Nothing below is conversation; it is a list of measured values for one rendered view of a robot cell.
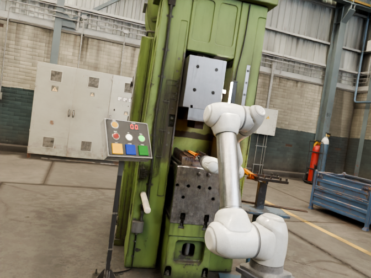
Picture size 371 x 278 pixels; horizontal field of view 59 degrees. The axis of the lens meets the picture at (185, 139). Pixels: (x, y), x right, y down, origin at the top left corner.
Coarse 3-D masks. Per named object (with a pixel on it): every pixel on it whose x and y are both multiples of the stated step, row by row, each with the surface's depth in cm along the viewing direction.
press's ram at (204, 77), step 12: (192, 60) 250; (204, 60) 252; (216, 60) 254; (192, 72) 251; (204, 72) 253; (216, 72) 255; (192, 84) 252; (204, 84) 254; (216, 84) 255; (180, 96) 268; (192, 96) 252; (204, 96) 254; (216, 96) 256; (204, 108) 255
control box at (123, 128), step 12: (108, 120) 226; (120, 120) 232; (108, 132) 222; (120, 132) 228; (132, 132) 234; (144, 132) 240; (108, 144) 219; (132, 144) 230; (144, 144) 236; (108, 156) 216; (120, 156) 220; (132, 156) 226; (144, 156) 232
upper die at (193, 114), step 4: (180, 108) 290; (184, 108) 269; (188, 108) 253; (192, 108) 253; (180, 112) 287; (184, 112) 267; (188, 112) 253; (192, 112) 253; (196, 112) 254; (200, 112) 255; (180, 116) 285; (184, 116) 265; (188, 116) 253; (192, 116) 254; (196, 116) 254; (200, 116) 255; (192, 120) 266; (196, 120) 255; (200, 120) 255
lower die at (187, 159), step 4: (180, 152) 286; (184, 152) 281; (188, 152) 279; (196, 152) 294; (176, 156) 279; (180, 156) 262; (184, 156) 259; (188, 156) 256; (192, 156) 257; (180, 160) 260; (184, 160) 255; (188, 160) 256; (192, 160) 256; (184, 164) 256; (188, 164) 256; (192, 164) 257; (196, 164) 257
